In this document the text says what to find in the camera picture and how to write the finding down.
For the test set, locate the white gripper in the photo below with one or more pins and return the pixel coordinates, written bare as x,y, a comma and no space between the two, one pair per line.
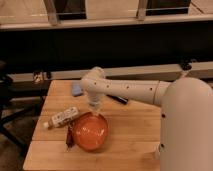
94,101

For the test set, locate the orange ceramic bowl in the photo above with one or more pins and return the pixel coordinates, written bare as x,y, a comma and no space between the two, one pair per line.
90,131

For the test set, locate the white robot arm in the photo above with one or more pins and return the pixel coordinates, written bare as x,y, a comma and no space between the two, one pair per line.
186,131

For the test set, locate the blue sponge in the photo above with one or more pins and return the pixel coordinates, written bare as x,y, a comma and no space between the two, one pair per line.
76,89

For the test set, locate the white plastic bottle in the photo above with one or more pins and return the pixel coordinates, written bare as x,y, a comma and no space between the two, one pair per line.
62,118

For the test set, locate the black marker pen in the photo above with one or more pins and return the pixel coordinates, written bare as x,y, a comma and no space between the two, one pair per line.
119,99

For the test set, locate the black office chair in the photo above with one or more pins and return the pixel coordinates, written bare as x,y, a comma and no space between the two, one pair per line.
5,99

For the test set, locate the metal railing frame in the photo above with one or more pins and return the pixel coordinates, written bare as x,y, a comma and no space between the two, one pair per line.
47,14

